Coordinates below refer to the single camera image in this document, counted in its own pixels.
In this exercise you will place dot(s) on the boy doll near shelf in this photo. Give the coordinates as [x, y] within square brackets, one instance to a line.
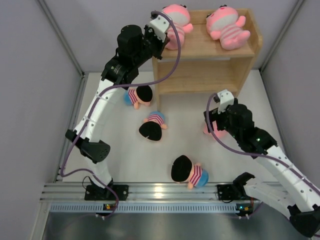
[136, 96]

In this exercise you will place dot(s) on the aluminium front rail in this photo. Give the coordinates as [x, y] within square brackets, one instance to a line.
[137, 191]

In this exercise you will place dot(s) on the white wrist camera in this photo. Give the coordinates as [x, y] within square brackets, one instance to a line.
[160, 25]
[225, 98]

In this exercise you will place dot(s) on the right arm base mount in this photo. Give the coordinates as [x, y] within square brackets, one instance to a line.
[231, 192]

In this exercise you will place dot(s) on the wooden two-tier shelf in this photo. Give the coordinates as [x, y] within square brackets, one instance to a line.
[204, 66]

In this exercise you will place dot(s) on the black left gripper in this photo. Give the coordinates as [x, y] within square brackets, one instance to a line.
[148, 33]

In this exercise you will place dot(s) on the boy doll centre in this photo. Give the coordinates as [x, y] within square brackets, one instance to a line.
[152, 126]

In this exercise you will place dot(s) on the grey slotted cable duct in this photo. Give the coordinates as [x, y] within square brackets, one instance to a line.
[127, 207]

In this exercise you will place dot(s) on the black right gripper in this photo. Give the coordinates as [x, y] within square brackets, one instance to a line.
[214, 115]

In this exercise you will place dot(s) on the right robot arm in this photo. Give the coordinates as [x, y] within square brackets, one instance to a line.
[232, 125]

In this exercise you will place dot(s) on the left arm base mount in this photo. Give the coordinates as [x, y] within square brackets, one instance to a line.
[96, 193]

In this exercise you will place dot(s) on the aluminium left frame post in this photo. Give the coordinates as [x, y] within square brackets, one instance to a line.
[60, 36]

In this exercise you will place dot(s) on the boy doll front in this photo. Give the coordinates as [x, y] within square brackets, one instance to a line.
[183, 170]

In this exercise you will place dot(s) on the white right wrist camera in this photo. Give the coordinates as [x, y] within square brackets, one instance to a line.
[225, 98]

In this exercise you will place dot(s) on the pink plush with heart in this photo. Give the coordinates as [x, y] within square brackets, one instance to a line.
[181, 19]

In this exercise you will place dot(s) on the aluminium frame post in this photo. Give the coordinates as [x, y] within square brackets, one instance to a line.
[282, 33]
[60, 36]

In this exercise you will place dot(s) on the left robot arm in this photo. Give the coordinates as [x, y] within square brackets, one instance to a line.
[134, 47]

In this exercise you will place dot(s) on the aluminium right frame post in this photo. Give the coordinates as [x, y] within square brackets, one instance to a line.
[282, 33]

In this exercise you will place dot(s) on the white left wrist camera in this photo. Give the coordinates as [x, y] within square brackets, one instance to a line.
[160, 25]

